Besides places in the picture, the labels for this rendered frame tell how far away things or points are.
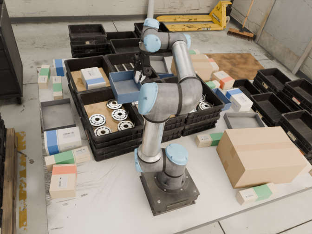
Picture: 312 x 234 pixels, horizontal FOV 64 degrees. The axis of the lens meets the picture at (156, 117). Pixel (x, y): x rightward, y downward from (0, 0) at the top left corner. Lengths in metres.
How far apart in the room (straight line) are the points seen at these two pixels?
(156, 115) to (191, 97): 0.14
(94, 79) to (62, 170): 0.67
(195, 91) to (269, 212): 1.79
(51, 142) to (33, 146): 1.07
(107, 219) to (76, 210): 0.17
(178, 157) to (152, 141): 0.20
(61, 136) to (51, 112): 0.34
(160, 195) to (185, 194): 0.13
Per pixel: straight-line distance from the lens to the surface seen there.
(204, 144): 1.72
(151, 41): 1.18
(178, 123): 1.60
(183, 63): 1.06
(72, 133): 1.61
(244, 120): 2.06
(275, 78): 3.44
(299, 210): 2.71
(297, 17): 4.56
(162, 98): 0.88
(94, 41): 3.08
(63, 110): 1.89
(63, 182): 1.43
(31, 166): 2.51
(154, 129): 1.00
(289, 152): 1.70
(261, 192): 1.61
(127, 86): 1.50
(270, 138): 1.71
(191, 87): 0.93
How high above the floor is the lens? 1.98
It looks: 44 degrees down
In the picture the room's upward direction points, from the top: 10 degrees clockwise
